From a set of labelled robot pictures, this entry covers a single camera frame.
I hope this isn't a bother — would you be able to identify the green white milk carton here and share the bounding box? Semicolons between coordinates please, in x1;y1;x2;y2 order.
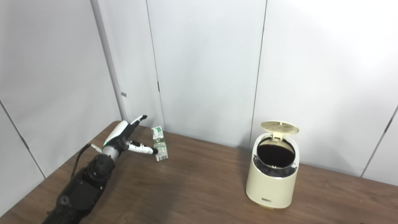
151;126;168;161

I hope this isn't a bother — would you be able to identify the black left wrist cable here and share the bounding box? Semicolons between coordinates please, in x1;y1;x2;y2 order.
71;144;103;179

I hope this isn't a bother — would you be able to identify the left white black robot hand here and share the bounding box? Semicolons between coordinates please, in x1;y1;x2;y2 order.
103;115;158;155

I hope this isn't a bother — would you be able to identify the cream-colored lidded bin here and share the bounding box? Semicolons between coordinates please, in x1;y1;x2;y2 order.
246;121;300;209

